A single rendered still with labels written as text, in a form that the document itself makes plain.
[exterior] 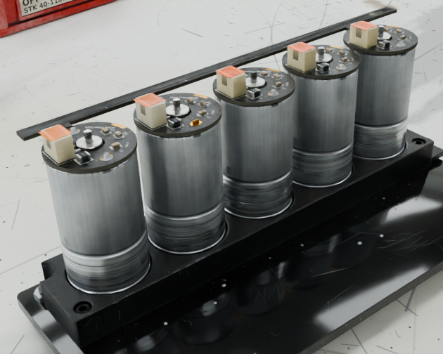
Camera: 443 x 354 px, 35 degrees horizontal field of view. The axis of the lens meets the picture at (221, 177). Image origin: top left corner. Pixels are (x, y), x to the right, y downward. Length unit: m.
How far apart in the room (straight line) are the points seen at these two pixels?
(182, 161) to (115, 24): 0.27
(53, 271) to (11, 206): 0.07
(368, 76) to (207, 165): 0.07
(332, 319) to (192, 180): 0.06
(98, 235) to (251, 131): 0.06
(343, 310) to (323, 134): 0.06
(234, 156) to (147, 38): 0.22
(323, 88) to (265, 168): 0.03
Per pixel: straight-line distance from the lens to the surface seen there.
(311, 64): 0.22
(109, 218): 0.19
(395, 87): 0.25
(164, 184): 0.20
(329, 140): 0.23
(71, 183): 0.18
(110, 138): 0.19
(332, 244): 0.23
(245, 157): 0.21
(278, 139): 0.21
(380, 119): 0.25
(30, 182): 0.30
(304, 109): 0.23
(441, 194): 0.26
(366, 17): 0.27
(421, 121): 0.33
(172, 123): 0.19
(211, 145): 0.20
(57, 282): 0.21
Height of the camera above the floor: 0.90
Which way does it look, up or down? 32 degrees down
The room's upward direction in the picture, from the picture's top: 2 degrees counter-clockwise
